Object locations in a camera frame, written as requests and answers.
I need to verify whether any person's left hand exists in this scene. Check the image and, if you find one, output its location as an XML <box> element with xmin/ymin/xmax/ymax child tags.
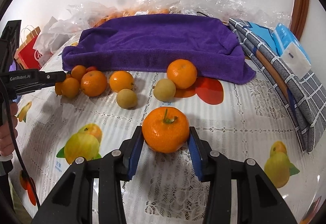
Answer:
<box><xmin>0</xmin><ymin>102</ymin><xmax>18</xmax><ymax>157</ymax></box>

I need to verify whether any yellow-green round fruit left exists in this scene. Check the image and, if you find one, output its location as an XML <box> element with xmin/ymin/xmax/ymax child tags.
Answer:
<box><xmin>117</xmin><ymin>89</ymin><xmax>138</xmax><ymax>109</ymax></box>

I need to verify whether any large orange by towel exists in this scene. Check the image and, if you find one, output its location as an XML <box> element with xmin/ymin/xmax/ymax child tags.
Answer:
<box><xmin>166</xmin><ymin>59</ymin><xmax>197</xmax><ymax>90</ymax></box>

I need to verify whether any small orange back left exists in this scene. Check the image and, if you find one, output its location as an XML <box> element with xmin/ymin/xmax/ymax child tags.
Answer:
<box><xmin>71</xmin><ymin>65</ymin><xmax>86</xmax><ymax>82</ymax></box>

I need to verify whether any blue tissue pack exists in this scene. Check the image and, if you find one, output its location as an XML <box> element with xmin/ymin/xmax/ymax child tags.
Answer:
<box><xmin>272</xmin><ymin>23</ymin><xmax>311</xmax><ymax>79</ymax></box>

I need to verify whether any red paper shopping bag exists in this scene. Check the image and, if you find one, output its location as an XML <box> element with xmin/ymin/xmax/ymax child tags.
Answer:
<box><xmin>14</xmin><ymin>25</ymin><xmax>53</xmax><ymax>69</ymax></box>

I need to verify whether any large orange with stem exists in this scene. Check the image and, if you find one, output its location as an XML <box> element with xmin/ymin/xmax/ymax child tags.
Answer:
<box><xmin>141</xmin><ymin>107</ymin><xmax>189</xmax><ymax>153</ymax></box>

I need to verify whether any small orange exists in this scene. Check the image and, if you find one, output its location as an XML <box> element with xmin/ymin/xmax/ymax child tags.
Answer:
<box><xmin>71</xmin><ymin>65</ymin><xmax>86</xmax><ymax>82</ymax></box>
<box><xmin>55</xmin><ymin>82</ymin><xmax>62</xmax><ymax>96</ymax></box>
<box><xmin>61</xmin><ymin>78</ymin><xmax>80</xmax><ymax>99</ymax></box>

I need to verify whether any grey checked folded cloth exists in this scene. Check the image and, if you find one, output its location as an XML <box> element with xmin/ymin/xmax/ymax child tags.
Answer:
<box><xmin>229</xmin><ymin>18</ymin><xmax>325</xmax><ymax>152</ymax></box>

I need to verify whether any small orange far left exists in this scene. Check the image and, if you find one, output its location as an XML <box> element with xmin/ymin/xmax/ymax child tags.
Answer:
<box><xmin>55</xmin><ymin>82</ymin><xmax>62</xmax><ymax>96</ymax></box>

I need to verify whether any orange mandarin centre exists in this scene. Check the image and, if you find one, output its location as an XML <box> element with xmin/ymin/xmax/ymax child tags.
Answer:
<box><xmin>109</xmin><ymin>71</ymin><xmax>134</xmax><ymax>93</ymax></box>

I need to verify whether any purple towel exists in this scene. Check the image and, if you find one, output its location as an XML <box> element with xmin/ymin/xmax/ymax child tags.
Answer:
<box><xmin>62</xmin><ymin>14</ymin><xmax>256</xmax><ymax>85</ymax></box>

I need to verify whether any yellow-green round fruit right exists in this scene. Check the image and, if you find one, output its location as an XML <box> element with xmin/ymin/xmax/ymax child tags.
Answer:
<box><xmin>153</xmin><ymin>79</ymin><xmax>176</xmax><ymax>102</ymax></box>

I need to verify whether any small red tomato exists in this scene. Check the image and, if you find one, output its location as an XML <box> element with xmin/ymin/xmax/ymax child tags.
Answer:
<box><xmin>86</xmin><ymin>66</ymin><xmax>97</xmax><ymax>72</ymax></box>

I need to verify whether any clear plastic bag of oranges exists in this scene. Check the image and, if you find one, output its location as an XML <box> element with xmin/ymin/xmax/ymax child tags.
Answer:
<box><xmin>66</xmin><ymin>0</ymin><xmax>291</xmax><ymax>29</ymax></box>

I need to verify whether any white plastic bag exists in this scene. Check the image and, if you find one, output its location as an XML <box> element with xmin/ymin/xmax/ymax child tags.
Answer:
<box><xmin>33</xmin><ymin>16</ymin><xmax>74</xmax><ymax>55</ymax></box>

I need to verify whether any small orange front left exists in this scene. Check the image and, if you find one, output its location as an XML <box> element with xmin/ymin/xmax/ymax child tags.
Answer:
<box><xmin>61</xmin><ymin>78</ymin><xmax>80</xmax><ymax>99</ymax></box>

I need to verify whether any brown wooden door frame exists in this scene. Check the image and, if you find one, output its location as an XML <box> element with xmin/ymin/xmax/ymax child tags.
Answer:
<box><xmin>290</xmin><ymin>0</ymin><xmax>310</xmax><ymax>40</ymax></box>

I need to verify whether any yellow-green round fruit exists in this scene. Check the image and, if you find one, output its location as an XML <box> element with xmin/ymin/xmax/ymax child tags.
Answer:
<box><xmin>117</xmin><ymin>89</ymin><xmax>138</xmax><ymax>109</ymax></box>
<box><xmin>153</xmin><ymin>79</ymin><xmax>176</xmax><ymax>102</ymax></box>

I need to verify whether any orange mandarin left large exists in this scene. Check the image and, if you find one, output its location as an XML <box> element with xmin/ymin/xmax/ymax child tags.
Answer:
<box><xmin>80</xmin><ymin>70</ymin><xmax>108</xmax><ymax>97</ymax></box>

